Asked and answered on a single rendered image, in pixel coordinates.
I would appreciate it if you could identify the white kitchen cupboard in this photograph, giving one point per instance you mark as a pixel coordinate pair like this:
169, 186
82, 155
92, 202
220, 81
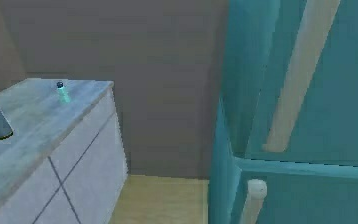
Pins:
70, 160

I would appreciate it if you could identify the small turquoise bottle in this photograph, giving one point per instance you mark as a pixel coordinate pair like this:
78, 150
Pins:
63, 93

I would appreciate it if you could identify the teal fridge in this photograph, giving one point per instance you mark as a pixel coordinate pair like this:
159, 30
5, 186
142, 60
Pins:
320, 116

